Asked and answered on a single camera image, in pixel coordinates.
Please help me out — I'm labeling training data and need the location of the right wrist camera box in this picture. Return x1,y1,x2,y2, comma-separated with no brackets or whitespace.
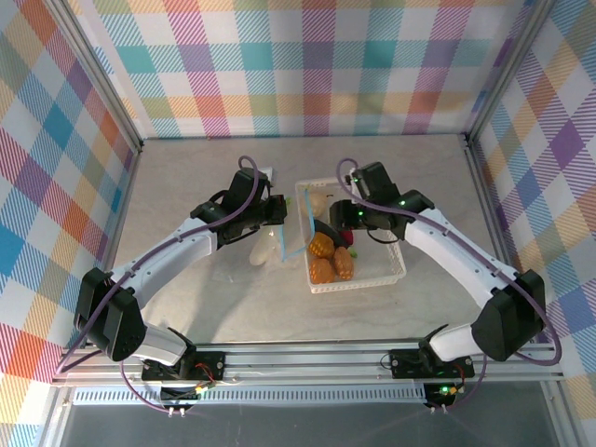
348,174,370,199

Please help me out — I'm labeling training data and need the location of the brown orange bumpy toy food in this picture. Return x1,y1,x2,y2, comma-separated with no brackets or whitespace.
332,246,355,280

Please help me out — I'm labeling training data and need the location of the long aluminium base rail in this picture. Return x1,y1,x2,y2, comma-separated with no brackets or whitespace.
49,341,567,388

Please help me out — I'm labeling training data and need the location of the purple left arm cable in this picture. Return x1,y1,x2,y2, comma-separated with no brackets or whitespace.
55,156,262,414

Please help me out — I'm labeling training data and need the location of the long dark eggplant toy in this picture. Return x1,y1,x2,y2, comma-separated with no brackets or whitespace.
315,221,359,258

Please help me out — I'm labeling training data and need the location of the white slotted cable duct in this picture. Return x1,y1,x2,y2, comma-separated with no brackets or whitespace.
72,385,432,407

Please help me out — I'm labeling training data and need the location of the clear zip-top bag blue zipper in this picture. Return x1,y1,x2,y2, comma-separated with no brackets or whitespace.
223,185,318,285

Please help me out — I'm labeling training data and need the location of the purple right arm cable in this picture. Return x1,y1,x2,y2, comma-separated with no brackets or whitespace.
336,157,562,413

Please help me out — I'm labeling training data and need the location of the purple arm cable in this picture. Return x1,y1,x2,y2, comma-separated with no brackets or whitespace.
336,157,562,413
55,156,262,414

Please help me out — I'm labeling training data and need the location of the aluminium side rail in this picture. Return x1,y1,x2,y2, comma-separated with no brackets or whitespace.
459,134,537,345
81,139,143,348

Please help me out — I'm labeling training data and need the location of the aluminium corner post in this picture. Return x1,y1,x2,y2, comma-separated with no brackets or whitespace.
46,0,143,155
464,0,560,145

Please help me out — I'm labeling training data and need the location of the white plastic basket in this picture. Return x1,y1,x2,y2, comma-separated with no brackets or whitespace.
295,175,406,295

